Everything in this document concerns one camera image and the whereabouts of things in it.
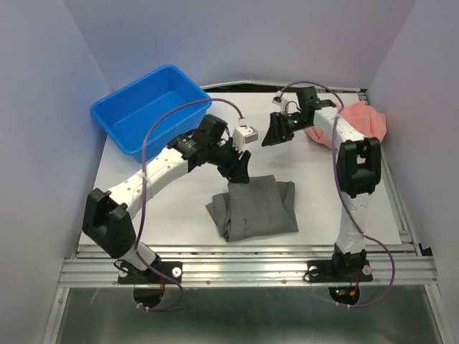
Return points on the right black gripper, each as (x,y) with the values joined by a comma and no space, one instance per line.
(276,132)

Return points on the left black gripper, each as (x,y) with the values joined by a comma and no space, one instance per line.
(240,173)

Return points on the grey skirt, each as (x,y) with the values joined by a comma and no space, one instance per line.
(264,207)

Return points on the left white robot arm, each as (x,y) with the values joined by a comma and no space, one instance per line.
(108,214)

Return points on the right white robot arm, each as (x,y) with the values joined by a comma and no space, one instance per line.
(356,169)

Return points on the pink folded skirt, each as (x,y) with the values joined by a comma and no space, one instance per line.
(362,117)

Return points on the blue plastic bin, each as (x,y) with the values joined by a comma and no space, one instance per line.
(161,97)

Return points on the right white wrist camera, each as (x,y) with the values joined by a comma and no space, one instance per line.
(280,101)

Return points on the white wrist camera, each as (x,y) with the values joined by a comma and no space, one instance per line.
(244,135)
(280,101)

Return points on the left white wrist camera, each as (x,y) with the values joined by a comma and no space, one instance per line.
(244,135)

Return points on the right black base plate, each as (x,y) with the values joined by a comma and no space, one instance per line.
(323,271)

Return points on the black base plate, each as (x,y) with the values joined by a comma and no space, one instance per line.
(323,271)
(130,275)

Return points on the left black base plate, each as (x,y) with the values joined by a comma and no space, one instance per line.
(130,275)

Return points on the aluminium rail frame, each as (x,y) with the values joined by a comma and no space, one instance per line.
(256,294)

